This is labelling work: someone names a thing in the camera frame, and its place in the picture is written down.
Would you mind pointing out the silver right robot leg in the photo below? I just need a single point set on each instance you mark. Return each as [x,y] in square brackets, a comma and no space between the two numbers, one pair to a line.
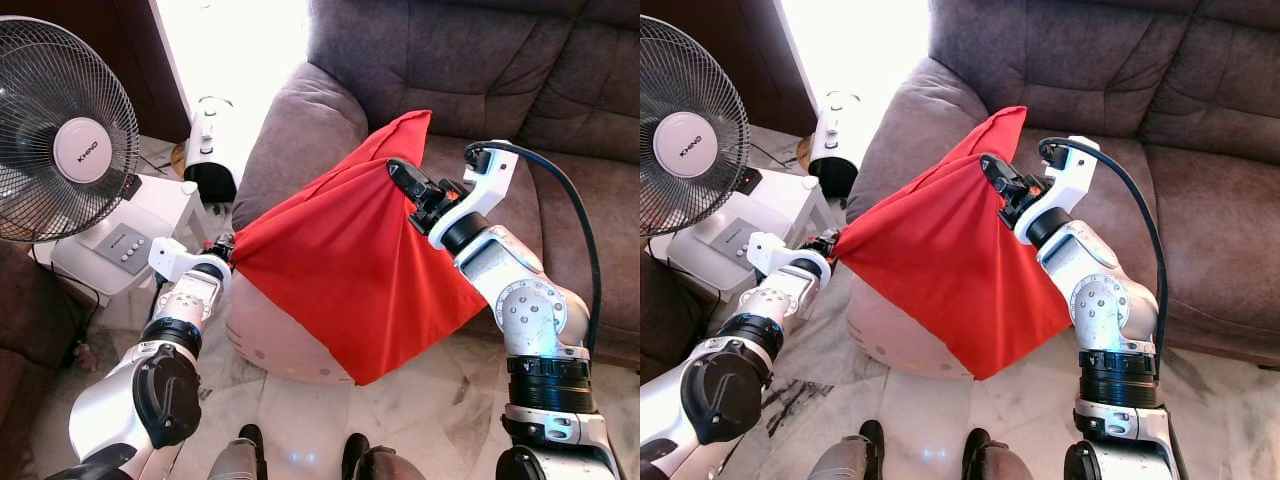
[995,460]
[380,462]

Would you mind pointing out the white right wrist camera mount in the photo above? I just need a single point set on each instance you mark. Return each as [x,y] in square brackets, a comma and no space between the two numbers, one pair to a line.
[490,180]
[1070,175]

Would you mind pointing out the silver left robot leg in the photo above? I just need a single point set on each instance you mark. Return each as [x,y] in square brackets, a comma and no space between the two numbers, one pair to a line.
[240,460]
[850,455]

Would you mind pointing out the small black device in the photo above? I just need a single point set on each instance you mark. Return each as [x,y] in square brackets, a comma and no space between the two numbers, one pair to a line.
[751,180]
[131,187]

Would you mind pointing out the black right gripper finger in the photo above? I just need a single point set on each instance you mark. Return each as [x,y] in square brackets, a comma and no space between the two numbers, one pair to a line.
[998,170]
[405,175]

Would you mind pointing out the brown fabric sofa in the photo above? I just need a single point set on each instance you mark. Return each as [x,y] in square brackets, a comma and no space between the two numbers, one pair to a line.
[450,60]
[1150,70]

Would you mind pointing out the pale pink round pouf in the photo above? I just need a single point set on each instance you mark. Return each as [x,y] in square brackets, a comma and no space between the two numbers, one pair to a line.
[890,335]
[280,340]

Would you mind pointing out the dark brown armchair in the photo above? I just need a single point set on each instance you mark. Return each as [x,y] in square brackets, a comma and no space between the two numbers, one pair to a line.
[30,340]
[665,320]

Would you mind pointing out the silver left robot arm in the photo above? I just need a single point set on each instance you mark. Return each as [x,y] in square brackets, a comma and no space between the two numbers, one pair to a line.
[720,380]
[140,390]

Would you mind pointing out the white side table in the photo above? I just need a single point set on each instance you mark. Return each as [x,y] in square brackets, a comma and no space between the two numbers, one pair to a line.
[790,200]
[170,210]

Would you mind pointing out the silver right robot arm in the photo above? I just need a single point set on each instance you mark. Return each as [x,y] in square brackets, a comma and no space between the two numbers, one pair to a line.
[1110,300]
[530,310]

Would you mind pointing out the silver robot leg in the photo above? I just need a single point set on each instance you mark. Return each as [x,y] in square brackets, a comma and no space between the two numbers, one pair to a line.
[380,462]
[995,460]
[240,460]
[850,455]

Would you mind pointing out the white and black air purifier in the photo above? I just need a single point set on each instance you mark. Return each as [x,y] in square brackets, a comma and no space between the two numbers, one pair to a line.
[835,135]
[212,140]

